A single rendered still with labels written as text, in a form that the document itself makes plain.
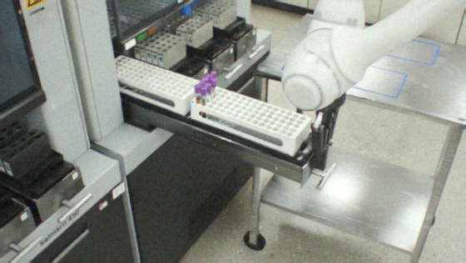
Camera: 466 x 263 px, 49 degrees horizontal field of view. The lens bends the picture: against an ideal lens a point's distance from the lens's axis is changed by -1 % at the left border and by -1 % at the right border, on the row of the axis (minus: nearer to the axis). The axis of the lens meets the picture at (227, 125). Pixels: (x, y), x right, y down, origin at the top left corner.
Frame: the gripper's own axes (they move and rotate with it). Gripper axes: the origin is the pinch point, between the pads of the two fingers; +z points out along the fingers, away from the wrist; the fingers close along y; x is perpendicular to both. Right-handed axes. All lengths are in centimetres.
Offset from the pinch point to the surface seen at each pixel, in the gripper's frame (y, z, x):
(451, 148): -29.3, 6.9, 26.2
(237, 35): -42, -2, -48
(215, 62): -26, 1, -47
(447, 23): -228, 59, -6
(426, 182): -66, 52, 20
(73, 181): 36, 2, -47
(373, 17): -229, 67, -53
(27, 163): 42, -4, -54
